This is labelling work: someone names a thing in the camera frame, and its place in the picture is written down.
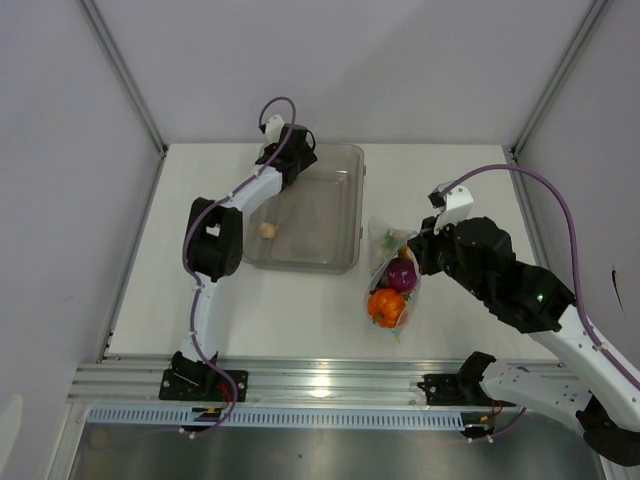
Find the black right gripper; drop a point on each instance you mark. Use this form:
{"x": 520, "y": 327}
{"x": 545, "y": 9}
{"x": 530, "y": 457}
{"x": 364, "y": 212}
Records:
{"x": 424, "y": 244}

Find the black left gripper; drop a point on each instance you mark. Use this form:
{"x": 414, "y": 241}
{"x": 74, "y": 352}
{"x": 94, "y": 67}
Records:
{"x": 307, "y": 158}

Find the purple toy onion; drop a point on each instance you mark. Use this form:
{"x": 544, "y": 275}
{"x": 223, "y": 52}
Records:
{"x": 400, "y": 275}

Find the white toy garlic bulb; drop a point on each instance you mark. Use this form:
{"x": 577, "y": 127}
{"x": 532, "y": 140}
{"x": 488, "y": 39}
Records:
{"x": 268, "y": 230}

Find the white toy radish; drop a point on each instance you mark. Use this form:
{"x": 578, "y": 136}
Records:
{"x": 391, "y": 241}

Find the clear zip top bag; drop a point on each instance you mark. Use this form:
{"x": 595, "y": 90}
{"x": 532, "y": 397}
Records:
{"x": 378, "y": 262}

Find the orange toy pumpkin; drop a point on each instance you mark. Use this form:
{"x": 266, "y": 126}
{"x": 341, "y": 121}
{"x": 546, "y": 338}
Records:
{"x": 386, "y": 308}

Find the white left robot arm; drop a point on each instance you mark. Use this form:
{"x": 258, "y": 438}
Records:
{"x": 214, "y": 243}

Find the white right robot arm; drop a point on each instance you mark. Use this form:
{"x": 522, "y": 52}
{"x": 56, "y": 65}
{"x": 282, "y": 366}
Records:
{"x": 602, "y": 406}

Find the clear grey plastic bin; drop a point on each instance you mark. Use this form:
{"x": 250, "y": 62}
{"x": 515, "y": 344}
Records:
{"x": 319, "y": 217}

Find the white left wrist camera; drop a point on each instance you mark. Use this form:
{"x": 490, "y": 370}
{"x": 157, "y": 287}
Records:
{"x": 272, "y": 129}

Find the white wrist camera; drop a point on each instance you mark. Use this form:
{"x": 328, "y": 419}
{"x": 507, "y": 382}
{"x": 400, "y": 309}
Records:
{"x": 454, "y": 205}
{"x": 272, "y": 129}

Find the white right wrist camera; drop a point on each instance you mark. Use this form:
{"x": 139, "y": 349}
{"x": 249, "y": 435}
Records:
{"x": 454, "y": 205}

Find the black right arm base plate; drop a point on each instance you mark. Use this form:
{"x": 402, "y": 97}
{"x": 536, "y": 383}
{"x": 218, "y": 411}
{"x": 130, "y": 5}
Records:
{"x": 449, "y": 390}

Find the aluminium table edge rail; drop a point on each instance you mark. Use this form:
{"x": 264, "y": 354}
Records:
{"x": 294, "y": 383}

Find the left aluminium frame post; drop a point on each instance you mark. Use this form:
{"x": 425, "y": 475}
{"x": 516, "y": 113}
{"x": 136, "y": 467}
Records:
{"x": 114, "y": 57}

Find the aluminium frame post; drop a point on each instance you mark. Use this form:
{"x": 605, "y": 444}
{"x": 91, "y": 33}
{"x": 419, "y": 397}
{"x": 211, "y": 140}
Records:
{"x": 114, "y": 57}
{"x": 561, "y": 72}

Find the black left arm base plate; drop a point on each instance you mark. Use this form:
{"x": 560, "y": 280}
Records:
{"x": 210, "y": 387}

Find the right aluminium frame post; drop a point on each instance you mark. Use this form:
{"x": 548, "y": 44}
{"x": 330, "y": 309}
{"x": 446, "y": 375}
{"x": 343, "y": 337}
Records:
{"x": 561, "y": 72}

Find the white slotted cable duct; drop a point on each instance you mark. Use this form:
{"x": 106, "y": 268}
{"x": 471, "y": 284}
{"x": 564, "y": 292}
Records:
{"x": 414, "y": 420}

